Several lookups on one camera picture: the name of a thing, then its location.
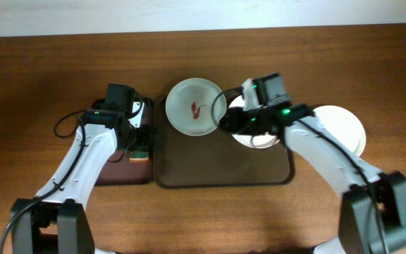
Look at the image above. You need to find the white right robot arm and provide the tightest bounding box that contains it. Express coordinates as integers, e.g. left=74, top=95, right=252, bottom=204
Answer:
left=211, top=73, right=406, bottom=254

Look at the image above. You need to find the pale green plate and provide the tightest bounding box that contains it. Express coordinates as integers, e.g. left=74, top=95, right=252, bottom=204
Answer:
left=165, top=78, right=227, bottom=136

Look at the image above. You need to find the small dark brown tray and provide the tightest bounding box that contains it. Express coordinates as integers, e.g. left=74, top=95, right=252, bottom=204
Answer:
left=95, top=97, right=157, bottom=186

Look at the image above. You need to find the cream white plate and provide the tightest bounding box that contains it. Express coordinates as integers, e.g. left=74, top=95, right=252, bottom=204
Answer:
left=314, top=105, right=367, bottom=157

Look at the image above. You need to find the orange green sponge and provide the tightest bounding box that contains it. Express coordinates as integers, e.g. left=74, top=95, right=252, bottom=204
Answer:
left=128, top=151, right=149, bottom=163

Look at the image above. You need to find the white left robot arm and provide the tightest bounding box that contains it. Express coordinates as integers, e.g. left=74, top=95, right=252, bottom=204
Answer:
left=0, top=84, right=157, bottom=254

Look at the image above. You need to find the large dark brown tray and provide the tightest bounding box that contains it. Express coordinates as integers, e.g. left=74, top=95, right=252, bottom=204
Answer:
left=153, top=97, right=295, bottom=188

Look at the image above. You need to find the pale pink plate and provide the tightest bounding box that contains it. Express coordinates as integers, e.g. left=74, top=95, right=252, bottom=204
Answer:
left=228, top=95, right=280, bottom=149

